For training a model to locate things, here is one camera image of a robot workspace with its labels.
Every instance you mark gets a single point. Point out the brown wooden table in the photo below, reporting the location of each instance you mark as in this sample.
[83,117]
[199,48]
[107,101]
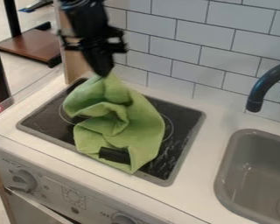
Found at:
[33,43]

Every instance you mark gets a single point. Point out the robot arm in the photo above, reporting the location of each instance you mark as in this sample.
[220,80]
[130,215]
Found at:
[82,13]

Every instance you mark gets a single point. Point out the tap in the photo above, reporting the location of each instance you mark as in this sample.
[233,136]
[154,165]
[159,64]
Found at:
[263,84]

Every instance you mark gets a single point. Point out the green cloth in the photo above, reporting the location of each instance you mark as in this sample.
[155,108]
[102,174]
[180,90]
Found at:
[125,125]

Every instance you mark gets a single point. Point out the toy sink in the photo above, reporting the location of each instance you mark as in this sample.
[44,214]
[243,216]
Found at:
[255,175]

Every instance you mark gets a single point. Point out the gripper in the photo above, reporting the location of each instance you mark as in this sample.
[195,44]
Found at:
[96,46]

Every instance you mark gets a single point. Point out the toy stove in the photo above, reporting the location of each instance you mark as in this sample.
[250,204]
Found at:
[181,128]

